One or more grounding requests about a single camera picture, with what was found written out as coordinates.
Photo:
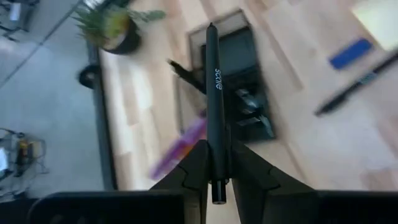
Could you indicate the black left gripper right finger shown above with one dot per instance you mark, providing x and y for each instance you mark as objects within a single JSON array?
[{"x": 248, "y": 180}]

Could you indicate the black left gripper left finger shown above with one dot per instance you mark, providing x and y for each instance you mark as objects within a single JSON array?
[{"x": 196, "y": 174}]

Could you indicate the purple scissors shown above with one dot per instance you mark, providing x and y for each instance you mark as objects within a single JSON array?
[{"x": 183, "y": 146}]

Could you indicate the black scale pen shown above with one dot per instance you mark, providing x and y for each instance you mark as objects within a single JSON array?
[
  {"x": 335, "y": 101},
  {"x": 214, "y": 109},
  {"x": 186, "y": 76}
]

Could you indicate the blue eraser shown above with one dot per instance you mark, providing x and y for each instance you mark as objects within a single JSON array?
[{"x": 351, "y": 53}]

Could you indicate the yellow sticky note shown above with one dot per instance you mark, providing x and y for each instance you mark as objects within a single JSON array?
[{"x": 379, "y": 21}]

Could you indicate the black mesh desk organizer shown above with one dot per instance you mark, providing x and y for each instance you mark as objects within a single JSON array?
[{"x": 239, "y": 59}]

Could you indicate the potted succulent plant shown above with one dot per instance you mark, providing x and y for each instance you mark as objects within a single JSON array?
[{"x": 109, "y": 28}]

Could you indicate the cluttered equipment cart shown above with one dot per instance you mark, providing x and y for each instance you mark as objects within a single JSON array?
[{"x": 23, "y": 152}]

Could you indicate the black frame bracket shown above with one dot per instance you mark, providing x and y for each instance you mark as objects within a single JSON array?
[{"x": 88, "y": 76}]

